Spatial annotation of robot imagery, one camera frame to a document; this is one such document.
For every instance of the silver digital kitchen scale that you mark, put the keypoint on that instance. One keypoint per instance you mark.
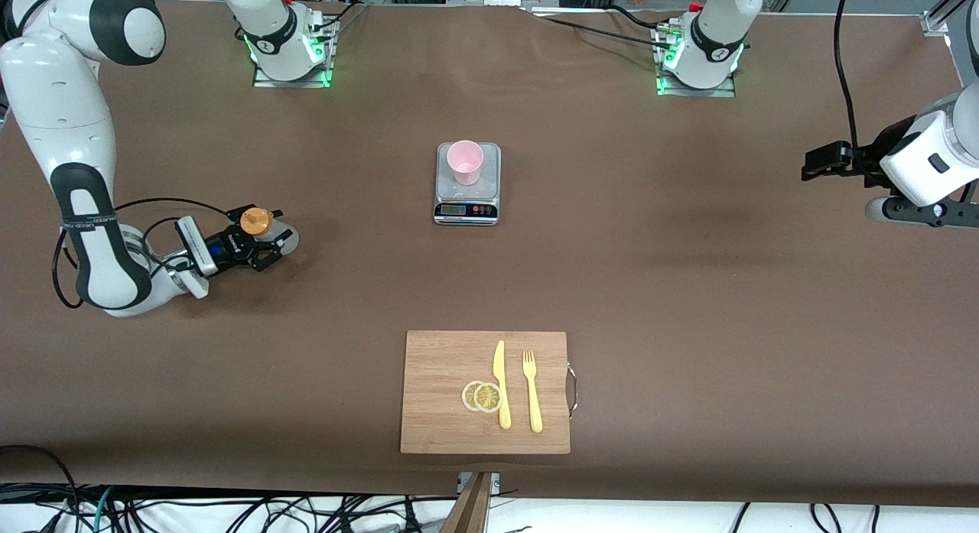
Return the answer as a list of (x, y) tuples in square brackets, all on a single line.
[(491, 173)]

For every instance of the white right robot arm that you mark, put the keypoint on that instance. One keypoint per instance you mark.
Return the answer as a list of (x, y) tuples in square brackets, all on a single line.
[(61, 97)]

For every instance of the metal table bracket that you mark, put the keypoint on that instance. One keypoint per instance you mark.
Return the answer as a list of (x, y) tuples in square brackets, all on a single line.
[(494, 483)]

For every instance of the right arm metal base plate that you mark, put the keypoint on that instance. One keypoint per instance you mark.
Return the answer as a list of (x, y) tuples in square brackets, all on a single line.
[(291, 82)]

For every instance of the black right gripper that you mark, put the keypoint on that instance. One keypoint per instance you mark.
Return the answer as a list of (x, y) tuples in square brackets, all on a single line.
[(230, 248)]

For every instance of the wooden cutting board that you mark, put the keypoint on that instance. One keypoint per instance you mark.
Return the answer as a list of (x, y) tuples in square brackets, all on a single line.
[(443, 411)]

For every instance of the yellow plastic knife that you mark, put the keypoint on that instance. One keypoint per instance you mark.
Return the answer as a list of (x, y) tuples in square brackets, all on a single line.
[(499, 365)]

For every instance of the aluminium frame profile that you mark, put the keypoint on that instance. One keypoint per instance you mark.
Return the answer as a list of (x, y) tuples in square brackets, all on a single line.
[(944, 13)]

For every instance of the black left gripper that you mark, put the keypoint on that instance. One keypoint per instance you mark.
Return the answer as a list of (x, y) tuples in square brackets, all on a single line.
[(870, 164)]

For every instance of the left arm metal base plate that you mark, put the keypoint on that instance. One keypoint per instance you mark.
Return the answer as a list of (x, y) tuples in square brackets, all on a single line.
[(696, 92)]

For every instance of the clear sauce bottle orange cap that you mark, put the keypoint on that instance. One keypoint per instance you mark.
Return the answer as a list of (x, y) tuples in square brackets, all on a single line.
[(255, 222)]

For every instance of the pink plastic cup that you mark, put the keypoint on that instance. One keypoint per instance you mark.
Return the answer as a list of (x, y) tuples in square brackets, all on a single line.
[(464, 162)]

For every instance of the yellow plastic fork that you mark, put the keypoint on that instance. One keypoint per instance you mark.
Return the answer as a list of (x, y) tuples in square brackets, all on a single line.
[(533, 399)]

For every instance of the lemon slice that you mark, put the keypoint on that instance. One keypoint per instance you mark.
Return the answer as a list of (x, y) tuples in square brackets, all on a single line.
[(466, 396), (487, 398)]

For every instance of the wooden post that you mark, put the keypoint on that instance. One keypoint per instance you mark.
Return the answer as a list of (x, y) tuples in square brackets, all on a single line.
[(470, 510)]

